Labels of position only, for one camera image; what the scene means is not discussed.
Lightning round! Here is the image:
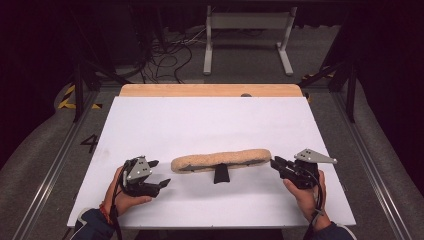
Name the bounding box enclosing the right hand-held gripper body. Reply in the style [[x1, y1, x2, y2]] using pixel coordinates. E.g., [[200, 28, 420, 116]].
[[276, 148, 338, 190]]

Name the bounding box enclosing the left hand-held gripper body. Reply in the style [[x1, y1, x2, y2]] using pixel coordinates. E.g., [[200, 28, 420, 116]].
[[119, 155, 162, 199]]

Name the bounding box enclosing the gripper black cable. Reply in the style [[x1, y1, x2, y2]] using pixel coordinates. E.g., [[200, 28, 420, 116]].
[[110, 165, 125, 240], [308, 175, 327, 240]]

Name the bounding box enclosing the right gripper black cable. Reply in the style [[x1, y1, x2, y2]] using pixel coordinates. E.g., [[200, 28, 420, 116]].
[[308, 175, 327, 240]]

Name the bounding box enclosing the bundle of black floor cables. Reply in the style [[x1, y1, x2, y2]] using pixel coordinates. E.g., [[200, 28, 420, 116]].
[[133, 28, 209, 84]]

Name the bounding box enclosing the wooden table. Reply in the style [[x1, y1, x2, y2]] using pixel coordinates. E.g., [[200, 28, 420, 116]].
[[119, 83, 304, 98]]

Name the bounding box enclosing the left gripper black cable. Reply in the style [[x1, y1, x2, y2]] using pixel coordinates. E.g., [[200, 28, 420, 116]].
[[110, 165, 125, 240]]

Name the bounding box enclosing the person's right hand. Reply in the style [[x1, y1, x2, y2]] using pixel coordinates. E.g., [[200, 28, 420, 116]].
[[283, 169, 331, 232]]

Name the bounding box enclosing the tan fleece black-lined cloth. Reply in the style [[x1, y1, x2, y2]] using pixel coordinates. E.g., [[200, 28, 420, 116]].
[[170, 148, 273, 185]]

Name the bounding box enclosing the white board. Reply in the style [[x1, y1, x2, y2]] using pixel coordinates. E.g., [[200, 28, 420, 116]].
[[67, 96, 357, 230]]

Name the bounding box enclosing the aluminium floor rail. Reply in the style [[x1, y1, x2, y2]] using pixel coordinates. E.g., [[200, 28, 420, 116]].
[[11, 89, 101, 240], [329, 89, 414, 240]]

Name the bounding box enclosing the black metal stand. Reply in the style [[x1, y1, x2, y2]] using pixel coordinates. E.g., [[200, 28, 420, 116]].
[[71, 59, 132, 123], [298, 59, 360, 123]]

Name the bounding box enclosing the red bracelet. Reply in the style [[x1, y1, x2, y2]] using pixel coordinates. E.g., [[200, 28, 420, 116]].
[[98, 203, 113, 225]]

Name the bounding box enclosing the white metal stand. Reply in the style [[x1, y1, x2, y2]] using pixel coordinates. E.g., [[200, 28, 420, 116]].
[[203, 4, 298, 77]]

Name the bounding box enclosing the yellow black floor tape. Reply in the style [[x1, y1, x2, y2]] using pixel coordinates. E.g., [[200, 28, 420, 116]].
[[57, 83, 103, 110], [301, 66, 335, 104]]

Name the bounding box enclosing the person's left hand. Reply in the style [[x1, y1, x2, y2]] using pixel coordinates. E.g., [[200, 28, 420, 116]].
[[102, 166, 154, 218]]

